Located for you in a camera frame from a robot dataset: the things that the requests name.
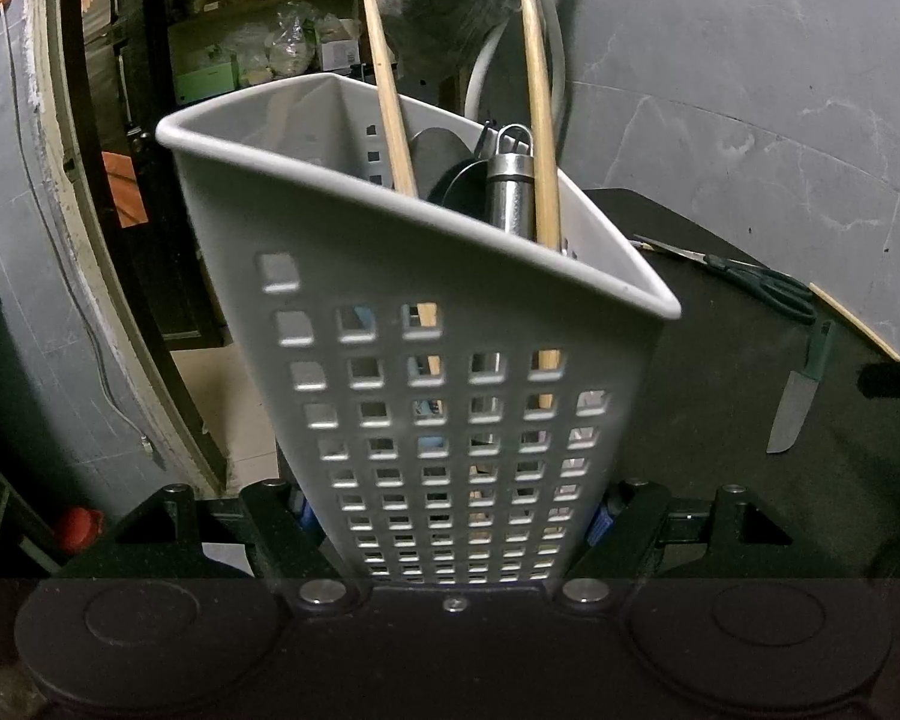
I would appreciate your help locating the green box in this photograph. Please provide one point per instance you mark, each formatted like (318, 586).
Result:
(206, 82)

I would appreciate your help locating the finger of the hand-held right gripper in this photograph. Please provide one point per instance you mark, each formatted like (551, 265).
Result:
(892, 381)

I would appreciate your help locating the white perforated utensil basket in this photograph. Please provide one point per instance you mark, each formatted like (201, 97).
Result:
(345, 240)

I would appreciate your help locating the plain wooden chopstick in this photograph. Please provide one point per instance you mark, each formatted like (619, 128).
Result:
(540, 105)
(855, 321)

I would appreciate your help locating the orange door sticker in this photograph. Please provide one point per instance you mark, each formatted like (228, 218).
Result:
(124, 191)

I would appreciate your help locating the wooden shelf unit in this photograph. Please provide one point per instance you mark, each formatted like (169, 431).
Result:
(210, 22)

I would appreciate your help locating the dark wooden door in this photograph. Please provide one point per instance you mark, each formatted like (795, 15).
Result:
(172, 277)

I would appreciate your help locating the red round cap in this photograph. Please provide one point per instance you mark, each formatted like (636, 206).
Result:
(81, 529)

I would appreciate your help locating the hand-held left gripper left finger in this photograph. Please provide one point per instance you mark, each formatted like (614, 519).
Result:
(305, 514)

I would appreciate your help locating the plastic food bag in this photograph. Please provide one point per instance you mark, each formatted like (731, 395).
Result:
(292, 45)

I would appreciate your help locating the clear plastic bag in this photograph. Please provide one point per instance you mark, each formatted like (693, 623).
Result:
(450, 15)

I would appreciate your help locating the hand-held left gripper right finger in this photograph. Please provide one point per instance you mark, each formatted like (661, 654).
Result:
(598, 525)

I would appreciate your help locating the wooden chopstick purple band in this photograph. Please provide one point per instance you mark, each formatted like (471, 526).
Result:
(390, 90)

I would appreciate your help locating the pale door frame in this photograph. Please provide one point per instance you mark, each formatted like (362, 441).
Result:
(75, 232)

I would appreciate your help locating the small white box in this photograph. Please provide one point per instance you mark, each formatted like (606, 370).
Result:
(339, 52)

